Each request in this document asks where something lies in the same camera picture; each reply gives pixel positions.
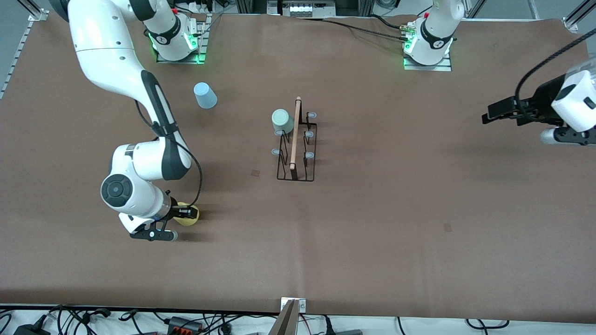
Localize black power adapter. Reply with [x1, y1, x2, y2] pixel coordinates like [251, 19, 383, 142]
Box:
[13, 322, 51, 335]

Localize yellow plastic cup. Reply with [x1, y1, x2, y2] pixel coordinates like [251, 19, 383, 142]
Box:
[176, 202, 201, 228]

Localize mint green plastic cup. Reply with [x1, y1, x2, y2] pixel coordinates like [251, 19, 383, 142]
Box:
[272, 109, 295, 134]

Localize aluminium table edge rail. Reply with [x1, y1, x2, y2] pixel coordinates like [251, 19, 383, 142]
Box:
[0, 8, 49, 99]
[562, 0, 596, 32]

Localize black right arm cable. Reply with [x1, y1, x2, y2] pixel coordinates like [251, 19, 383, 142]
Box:
[135, 99, 203, 208]

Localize grey camera support beam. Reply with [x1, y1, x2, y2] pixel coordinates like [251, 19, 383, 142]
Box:
[269, 300, 298, 335]

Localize black looped floor cable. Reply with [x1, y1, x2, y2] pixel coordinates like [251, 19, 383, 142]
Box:
[466, 319, 509, 330]

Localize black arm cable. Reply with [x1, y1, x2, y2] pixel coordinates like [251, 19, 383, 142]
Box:
[515, 29, 596, 122]
[135, 99, 203, 208]

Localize brown table mat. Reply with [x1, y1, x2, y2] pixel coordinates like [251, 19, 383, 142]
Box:
[0, 10, 596, 324]

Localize black box orange connectors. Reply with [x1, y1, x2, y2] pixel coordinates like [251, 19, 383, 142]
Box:
[168, 316, 204, 335]

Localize grey electronics box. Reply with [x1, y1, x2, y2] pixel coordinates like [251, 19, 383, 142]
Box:
[278, 0, 337, 18]

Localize light blue plastic cup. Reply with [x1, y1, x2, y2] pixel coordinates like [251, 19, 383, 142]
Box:
[194, 82, 218, 110]

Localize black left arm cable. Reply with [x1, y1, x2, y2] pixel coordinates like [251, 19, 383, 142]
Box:
[515, 29, 596, 122]

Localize short black table cable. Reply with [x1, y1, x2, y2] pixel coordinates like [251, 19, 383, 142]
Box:
[368, 13, 408, 30]

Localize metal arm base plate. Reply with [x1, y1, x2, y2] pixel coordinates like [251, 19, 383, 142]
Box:
[156, 14, 209, 64]
[403, 50, 452, 72]

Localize long black table cable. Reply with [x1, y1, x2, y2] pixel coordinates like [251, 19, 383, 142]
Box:
[298, 17, 411, 42]

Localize black wire cup holder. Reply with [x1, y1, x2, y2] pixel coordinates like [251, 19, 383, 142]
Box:
[271, 96, 318, 182]

